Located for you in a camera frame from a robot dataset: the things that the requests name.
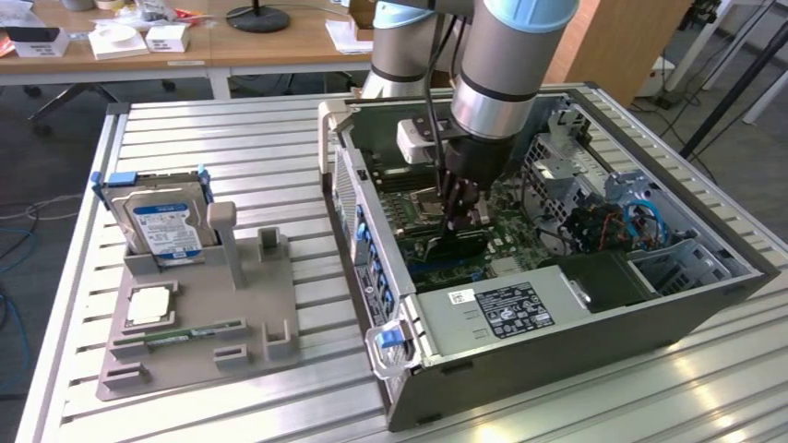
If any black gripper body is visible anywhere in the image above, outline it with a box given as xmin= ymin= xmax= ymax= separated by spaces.
xmin=440 ymin=133 xmax=518 ymax=189

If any black graphics card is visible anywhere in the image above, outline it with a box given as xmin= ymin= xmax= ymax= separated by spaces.
xmin=423 ymin=228 xmax=488 ymax=262

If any CPU socket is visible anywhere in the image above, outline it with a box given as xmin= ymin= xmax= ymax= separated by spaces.
xmin=412 ymin=188 xmax=446 ymax=219

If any green motherboard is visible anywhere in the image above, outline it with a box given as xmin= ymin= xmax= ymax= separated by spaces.
xmin=367 ymin=150 xmax=559 ymax=296

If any silver drive cage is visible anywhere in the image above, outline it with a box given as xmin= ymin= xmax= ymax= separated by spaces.
xmin=523 ymin=133 xmax=612 ymax=218

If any blue expansion slot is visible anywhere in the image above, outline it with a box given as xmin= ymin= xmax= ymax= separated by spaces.
xmin=408 ymin=258 xmax=460 ymax=276

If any grey power supply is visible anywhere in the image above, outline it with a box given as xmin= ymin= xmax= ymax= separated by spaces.
xmin=410 ymin=265 xmax=596 ymax=365

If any blue case latch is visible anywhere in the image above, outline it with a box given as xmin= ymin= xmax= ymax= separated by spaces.
xmin=374 ymin=325 xmax=403 ymax=355

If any stack of white papers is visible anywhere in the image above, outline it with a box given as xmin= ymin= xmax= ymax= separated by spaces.
xmin=324 ymin=20 xmax=378 ymax=55

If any white floor box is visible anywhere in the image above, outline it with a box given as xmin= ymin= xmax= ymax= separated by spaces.
xmin=634 ymin=57 xmax=679 ymax=101

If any wooden cabinet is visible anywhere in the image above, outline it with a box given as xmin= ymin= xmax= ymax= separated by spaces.
xmin=542 ymin=0 xmax=699 ymax=111

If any silver disk bay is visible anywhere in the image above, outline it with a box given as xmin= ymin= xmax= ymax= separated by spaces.
xmin=627 ymin=239 xmax=735 ymax=297

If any open black PC case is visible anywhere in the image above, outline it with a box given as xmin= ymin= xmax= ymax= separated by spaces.
xmin=316 ymin=81 xmax=783 ymax=433

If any brown cardboard box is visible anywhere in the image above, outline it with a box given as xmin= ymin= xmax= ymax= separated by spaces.
xmin=347 ymin=0 xmax=380 ymax=29

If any black tripod pole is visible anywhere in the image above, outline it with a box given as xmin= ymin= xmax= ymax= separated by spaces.
xmin=680 ymin=27 xmax=788 ymax=161

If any black lamp base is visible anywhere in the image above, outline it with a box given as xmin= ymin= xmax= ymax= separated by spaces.
xmin=226 ymin=0 xmax=292 ymax=33

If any hard disk with blue caddy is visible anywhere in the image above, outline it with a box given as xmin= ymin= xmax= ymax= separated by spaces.
xmin=88 ymin=170 xmax=218 ymax=269

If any silver CPU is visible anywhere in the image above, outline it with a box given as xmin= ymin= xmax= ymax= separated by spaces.
xmin=126 ymin=288 xmax=176 ymax=324

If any grey parts rack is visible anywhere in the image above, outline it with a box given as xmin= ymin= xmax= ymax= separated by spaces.
xmin=95 ymin=200 xmax=303 ymax=402

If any small white labelled box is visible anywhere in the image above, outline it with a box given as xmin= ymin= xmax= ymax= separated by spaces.
xmin=146 ymin=23 xmax=190 ymax=53

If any white box with round dish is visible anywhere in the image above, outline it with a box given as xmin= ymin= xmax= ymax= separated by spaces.
xmin=88 ymin=25 xmax=151 ymax=61

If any black office chair base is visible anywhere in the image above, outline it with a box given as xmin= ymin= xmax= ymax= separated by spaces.
xmin=27 ymin=82 xmax=122 ymax=136

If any wooden desk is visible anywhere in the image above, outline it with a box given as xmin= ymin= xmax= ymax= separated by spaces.
xmin=0 ymin=0 xmax=550 ymax=101

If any wide white labelled box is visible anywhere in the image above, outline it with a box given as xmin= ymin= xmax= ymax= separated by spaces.
xmin=12 ymin=39 xmax=72 ymax=59

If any black flat device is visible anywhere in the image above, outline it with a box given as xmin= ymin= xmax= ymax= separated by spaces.
xmin=6 ymin=26 xmax=62 ymax=45

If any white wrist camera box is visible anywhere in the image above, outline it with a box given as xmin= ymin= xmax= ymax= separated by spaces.
xmin=395 ymin=118 xmax=455 ymax=165

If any black camera cable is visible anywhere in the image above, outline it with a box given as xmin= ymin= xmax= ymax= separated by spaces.
xmin=422 ymin=11 xmax=446 ymax=140

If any black power wire bundle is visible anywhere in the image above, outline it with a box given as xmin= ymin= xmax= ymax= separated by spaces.
xmin=563 ymin=207 xmax=624 ymax=254

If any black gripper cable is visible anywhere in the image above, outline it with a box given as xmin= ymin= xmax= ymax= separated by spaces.
xmin=443 ymin=13 xmax=464 ymax=89

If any blue disk wire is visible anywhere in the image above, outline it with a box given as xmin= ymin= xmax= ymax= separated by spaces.
xmin=620 ymin=200 xmax=671 ymax=246

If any silver case handle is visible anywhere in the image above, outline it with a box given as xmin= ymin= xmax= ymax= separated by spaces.
xmin=363 ymin=322 xmax=427 ymax=380

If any white table frame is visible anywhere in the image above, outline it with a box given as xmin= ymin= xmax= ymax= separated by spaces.
xmin=663 ymin=0 xmax=788 ymax=126

